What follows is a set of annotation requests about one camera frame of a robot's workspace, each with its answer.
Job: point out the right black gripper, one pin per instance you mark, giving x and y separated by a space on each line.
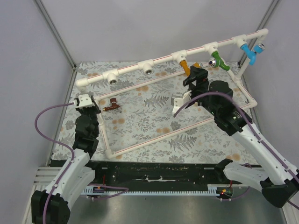
196 84

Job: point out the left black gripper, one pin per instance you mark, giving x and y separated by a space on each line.
87 108

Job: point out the orange water faucet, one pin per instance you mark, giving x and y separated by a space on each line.
184 65

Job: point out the brown water faucet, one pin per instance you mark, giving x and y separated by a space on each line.
113 106

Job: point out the white PVC pipe frame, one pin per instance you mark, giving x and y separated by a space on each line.
146 66

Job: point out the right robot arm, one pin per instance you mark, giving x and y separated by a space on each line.
279 180

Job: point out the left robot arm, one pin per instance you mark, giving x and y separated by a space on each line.
53 204

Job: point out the green water faucet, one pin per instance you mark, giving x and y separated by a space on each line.
216 61

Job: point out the blue water faucet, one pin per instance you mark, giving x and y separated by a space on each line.
251 54

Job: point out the floral patterned table mat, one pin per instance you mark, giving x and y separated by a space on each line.
146 113

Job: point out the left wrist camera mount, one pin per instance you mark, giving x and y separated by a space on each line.
83 101

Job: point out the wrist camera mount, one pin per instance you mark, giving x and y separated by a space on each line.
83 101
178 99

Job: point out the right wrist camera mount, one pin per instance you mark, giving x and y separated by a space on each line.
178 99

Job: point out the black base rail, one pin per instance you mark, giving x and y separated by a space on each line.
141 174

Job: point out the white slotted cable duct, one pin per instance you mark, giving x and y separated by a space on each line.
98 190

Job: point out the aluminium frame profile right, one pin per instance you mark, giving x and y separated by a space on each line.
268 14

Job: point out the aluminium frame profile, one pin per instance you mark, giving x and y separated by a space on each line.
46 16
268 14

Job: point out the aluminium frame profile left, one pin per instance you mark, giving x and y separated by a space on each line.
46 16

